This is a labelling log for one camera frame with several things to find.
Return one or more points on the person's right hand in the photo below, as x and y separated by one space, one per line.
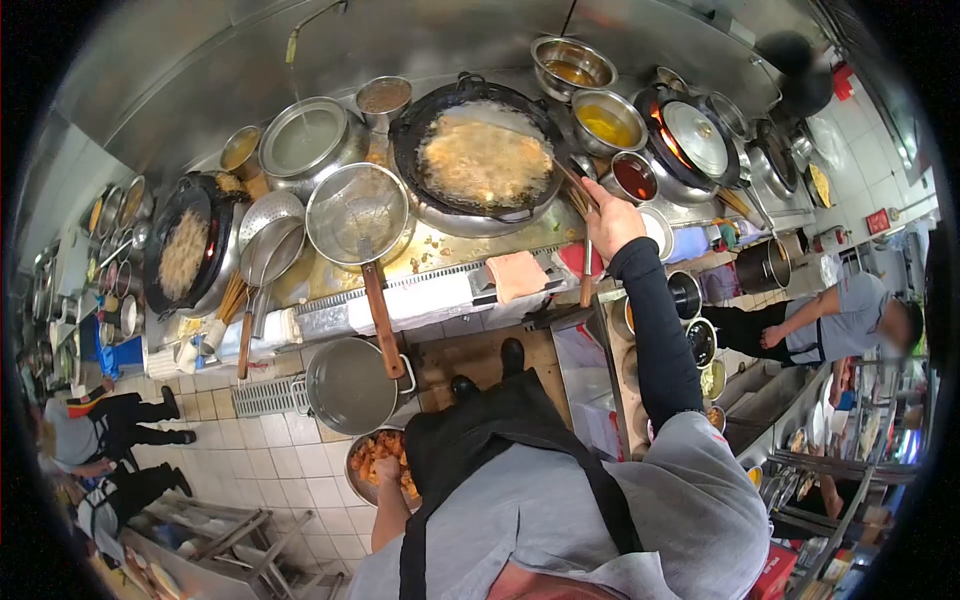
619 221

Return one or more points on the person's left hand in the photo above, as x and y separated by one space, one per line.
388 472

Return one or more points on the person's left fingers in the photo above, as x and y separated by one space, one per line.
386 463

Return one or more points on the person's right fingers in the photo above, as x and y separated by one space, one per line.
596 225

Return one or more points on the pile of orange battered pieces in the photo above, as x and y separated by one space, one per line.
371 450

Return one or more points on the steel bowl of orange food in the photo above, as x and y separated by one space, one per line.
358 484

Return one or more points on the red and white cloth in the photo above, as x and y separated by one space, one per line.
574 259

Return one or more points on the steel bowl with red sauce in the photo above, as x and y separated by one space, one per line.
634 178

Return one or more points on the white bowl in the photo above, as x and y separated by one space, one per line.
658 229

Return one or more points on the pink cloth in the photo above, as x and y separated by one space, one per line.
516 276

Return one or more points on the steel bowl with yellow oil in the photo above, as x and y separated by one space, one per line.
607 124

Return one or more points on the steel pot with black inside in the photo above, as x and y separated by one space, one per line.
684 294

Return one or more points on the black wok over flame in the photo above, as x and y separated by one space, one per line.
651 124

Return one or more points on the large black wok frying food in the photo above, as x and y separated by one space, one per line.
484 161

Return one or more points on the round steel lid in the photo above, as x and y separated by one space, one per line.
697 139

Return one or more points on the steel floor drain grate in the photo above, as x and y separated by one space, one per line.
262 396

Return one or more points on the wooden floor platform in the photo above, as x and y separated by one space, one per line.
480 356

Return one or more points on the person's legs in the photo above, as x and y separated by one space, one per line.
513 354

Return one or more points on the steel bowl with dark seasoning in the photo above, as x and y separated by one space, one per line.
701 343

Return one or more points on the deep steel bowl with broth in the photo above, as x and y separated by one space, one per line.
574 67

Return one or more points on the steel cooking range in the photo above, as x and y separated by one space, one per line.
439 259

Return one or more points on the black stock pot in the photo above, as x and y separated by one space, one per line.
761 266

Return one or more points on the person's body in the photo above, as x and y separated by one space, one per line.
570 502

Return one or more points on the small black wok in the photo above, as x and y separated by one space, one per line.
776 157

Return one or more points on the steel bowl with pale seasoning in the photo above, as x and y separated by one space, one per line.
714 381

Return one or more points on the white jug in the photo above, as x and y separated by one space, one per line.
191 352

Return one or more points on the bundle of wooden chopsticks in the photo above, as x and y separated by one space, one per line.
231 296

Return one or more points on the small steel pot brown sauce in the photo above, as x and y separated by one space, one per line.
384 96

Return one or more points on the perforated steel ladle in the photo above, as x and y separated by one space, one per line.
268 208

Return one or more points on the blue bucket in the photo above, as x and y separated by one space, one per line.
124 352

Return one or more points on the black wok with noodles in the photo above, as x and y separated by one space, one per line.
184 251

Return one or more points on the wide steel basin with water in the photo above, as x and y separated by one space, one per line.
304 139

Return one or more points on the steel prep counter with plates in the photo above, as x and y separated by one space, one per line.
817 457

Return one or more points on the steel bowl with amber liquid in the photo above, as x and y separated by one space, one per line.
240 150

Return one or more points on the steel water tap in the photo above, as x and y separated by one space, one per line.
294 41

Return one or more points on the group of steel seasoning bowls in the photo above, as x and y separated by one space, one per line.
120 225

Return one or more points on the red box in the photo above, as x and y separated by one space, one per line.
774 574

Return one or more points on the steel frame rack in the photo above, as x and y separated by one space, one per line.
240 536

